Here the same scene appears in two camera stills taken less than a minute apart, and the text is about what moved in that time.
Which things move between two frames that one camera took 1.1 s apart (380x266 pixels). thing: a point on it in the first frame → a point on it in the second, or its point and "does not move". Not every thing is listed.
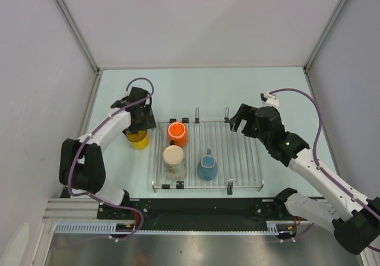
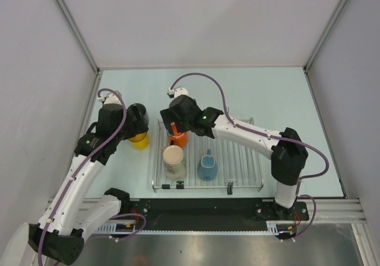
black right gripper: (243, 113) → (169, 116)
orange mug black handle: (178, 132) does not move
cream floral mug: (174, 162) does not move
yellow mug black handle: (139, 141) does not move
